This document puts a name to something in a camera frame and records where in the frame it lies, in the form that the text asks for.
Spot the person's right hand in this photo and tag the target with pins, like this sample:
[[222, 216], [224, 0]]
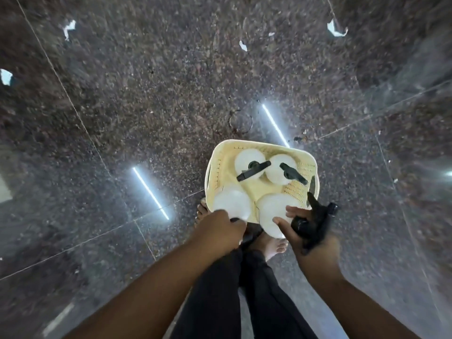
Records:
[[319, 259]]

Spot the person's left hand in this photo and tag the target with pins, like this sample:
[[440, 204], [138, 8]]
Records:
[[215, 231]]

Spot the person's right thumb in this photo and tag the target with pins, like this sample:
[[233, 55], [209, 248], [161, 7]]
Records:
[[283, 227]]

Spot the person's left fingers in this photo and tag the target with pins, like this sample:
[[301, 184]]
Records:
[[237, 230]]

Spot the person's left forearm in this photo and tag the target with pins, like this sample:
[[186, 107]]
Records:
[[148, 296]]

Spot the person's right forearm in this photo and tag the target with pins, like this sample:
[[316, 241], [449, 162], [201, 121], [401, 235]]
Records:
[[353, 307]]

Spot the person's right foot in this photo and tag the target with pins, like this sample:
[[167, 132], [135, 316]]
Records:
[[272, 245]]

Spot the person's foot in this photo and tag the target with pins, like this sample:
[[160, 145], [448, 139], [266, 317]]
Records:
[[203, 213], [272, 245]]

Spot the person's left foot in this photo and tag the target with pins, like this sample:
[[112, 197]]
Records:
[[203, 213]]

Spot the cream plastic basket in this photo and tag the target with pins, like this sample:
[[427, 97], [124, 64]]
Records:
[[259, 191]]

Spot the person's black trousers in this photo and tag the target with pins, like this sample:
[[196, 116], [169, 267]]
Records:
[[243, 300]]

